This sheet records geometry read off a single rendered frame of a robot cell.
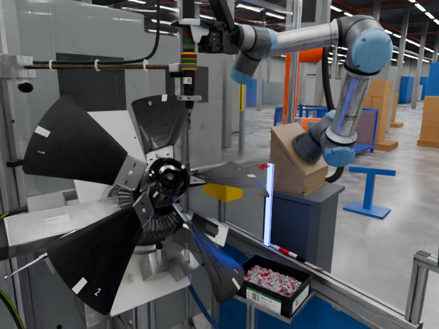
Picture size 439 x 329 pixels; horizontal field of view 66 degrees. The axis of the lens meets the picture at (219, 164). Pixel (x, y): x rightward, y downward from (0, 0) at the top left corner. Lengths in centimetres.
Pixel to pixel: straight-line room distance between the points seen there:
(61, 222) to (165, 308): 128
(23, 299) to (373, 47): 153
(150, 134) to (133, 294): 48
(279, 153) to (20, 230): 103
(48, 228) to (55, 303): 91
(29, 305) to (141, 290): 65
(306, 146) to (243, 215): 87
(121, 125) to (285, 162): 70
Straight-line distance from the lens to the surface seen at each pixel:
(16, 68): 130
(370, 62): 117
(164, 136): 105
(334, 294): 120
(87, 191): 116
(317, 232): 155
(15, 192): 148
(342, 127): 132
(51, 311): 186
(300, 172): 148
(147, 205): 94
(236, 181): 107
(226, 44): 102
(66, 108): 97
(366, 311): 116
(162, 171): 92
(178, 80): 98
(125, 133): 130
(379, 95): 876
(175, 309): 219
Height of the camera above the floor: 147
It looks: 13 degrees down
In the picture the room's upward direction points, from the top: 1 degrees clockwise
